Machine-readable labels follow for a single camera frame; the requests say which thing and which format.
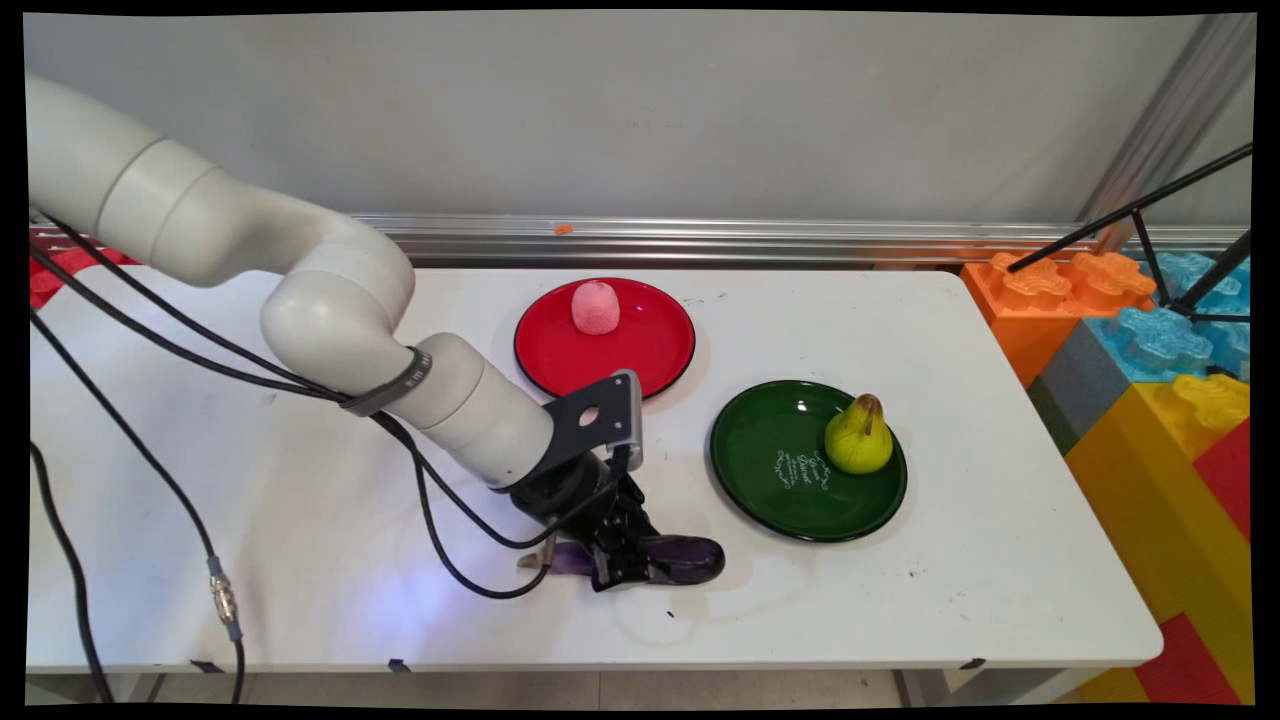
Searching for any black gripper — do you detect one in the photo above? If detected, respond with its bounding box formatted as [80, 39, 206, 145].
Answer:
[510, 452, 663, 594]

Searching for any purple toy eggplant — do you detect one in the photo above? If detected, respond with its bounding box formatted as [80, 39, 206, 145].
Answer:
[517, 535, 727, 591]

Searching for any green enamel plate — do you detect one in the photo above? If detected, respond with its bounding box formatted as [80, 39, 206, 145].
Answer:
[710, 380, 909, 543]

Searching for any red enamel plate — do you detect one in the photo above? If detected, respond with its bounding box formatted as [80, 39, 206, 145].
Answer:
[514, 277, 697, 402]

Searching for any pink toy peach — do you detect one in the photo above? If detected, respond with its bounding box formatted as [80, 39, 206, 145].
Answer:
[571, 281, 622, 336]

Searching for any yellow-green toy pear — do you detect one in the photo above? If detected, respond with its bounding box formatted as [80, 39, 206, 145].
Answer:
[825, 393, 895, 476]

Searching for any orange giant building block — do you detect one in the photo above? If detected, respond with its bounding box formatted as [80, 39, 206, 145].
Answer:
[961, 250, 1159, 389]

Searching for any grey giant building block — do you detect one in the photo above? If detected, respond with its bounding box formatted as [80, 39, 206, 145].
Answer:
[1027, 320, 1137, 457]

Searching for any yellow giant building block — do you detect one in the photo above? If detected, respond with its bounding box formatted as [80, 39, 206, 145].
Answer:
[1064, 374, 1255, 705]

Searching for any blue giant building block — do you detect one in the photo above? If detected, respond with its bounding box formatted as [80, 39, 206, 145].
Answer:
[1085, 252, 1253, 386]

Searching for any red giant building block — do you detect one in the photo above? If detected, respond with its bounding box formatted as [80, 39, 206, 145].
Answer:
[1134, 612, 1242, 706]
[29, 245, 141, 312]
[1193, 420, 1254, 542]

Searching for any black tripod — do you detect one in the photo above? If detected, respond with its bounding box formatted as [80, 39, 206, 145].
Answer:
[1007, 144, 1254, 327]

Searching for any slanted aluminium profile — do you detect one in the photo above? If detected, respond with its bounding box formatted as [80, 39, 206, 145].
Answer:
[1078, 14, 1257, 253]

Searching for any black velcro strap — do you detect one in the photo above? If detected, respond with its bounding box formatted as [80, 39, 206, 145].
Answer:
[339, 345, 434, 419]

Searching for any horizontal aluminium rail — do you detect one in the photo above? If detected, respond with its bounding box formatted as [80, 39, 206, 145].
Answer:
[30, 207, 1251, 269]

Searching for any black cable with metal connector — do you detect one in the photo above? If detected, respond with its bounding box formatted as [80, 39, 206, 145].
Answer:
[28, 308, 247, 704]

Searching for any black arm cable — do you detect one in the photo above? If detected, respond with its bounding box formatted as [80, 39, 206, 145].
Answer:
[28, 212, 626, 551]
[28, 245, 553, 601]

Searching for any thick black cable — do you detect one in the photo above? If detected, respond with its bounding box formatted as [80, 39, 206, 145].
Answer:
[27, 443, 113, 704]

